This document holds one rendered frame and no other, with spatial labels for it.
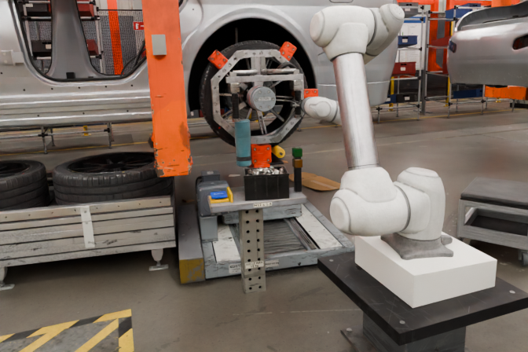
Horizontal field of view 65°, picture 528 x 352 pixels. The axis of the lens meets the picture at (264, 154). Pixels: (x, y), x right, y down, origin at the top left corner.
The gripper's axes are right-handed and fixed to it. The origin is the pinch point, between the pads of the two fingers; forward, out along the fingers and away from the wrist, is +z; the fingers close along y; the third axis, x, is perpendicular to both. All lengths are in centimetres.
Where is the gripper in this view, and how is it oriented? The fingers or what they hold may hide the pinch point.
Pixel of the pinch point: (297, 102)
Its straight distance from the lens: 227.8
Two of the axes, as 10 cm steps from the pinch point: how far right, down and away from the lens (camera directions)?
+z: -2.1, -2.0, 9.6
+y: 9.8, -0.8, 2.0
